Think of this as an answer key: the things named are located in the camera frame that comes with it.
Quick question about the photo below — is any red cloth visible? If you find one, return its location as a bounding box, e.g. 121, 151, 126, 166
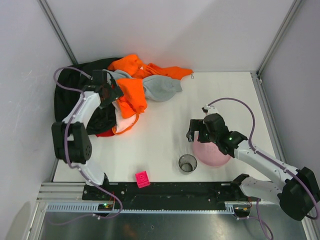
96, 128, 115, 138

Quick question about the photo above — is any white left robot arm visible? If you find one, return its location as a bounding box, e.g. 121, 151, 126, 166
51, 69, 124, 186

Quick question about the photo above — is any white cable duct strip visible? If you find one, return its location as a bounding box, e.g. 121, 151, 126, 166
46, 202, 251, 215

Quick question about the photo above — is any aluminium frame post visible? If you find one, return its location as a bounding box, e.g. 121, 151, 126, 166
256, 0, 305, 77
37, 0, 78, 65

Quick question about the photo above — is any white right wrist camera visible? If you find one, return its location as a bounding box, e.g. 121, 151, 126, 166
201, 105, 219, 116

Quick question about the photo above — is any left aluminium frame post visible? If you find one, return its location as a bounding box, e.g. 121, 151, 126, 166
37, 0, 78, 65

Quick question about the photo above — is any magenta cube block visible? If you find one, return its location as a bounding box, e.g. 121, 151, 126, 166
135, 171, 150, 189

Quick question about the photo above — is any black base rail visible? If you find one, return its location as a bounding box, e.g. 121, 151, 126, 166
82, 181, 262, 211

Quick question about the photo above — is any black cloth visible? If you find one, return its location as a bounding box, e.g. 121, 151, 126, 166
54, 57, 119, 135

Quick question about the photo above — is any orange zip jacket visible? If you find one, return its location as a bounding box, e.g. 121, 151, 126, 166
107, 54, 194, 135

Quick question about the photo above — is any grey cloth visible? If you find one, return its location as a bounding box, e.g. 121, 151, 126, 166
107, 70, 183, 102

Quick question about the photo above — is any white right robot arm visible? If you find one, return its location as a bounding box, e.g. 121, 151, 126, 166
186, 113, 320, 221

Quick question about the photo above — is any right aluminium frame post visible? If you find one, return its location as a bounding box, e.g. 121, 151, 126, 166
256, 0, 305, 77

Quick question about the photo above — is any pink plate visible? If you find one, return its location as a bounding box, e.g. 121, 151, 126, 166
192, 132, 231, 168

